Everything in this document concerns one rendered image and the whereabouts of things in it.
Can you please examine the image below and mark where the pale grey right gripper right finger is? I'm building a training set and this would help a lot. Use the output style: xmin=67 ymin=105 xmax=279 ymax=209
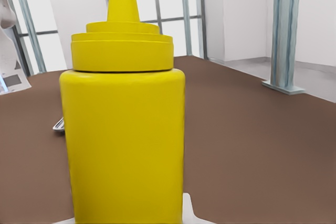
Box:
xmin=182 ymin=193 xmax=219 ymax=224

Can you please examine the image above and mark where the yellow nozzle bottle cap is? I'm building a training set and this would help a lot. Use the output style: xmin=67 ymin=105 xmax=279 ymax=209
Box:
xmin=70 ymin=0 xmax=175 ymax=73

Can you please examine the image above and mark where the yellow sauce bottle body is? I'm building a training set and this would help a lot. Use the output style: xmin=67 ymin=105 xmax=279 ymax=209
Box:
xmin=59 ymin=67 xmax=187 ymax=224

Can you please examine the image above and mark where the silver frame crossbar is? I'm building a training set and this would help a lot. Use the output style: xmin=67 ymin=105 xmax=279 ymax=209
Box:
xmin=140 ymin=15 xmax=206 ymax=24
xmin=19 ymin=30 xmax=59 ymax=37

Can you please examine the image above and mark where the silver frame post with foot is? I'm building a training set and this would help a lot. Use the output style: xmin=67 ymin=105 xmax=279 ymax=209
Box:
xmin=261 ymin=0 xmax=307 ymax=96

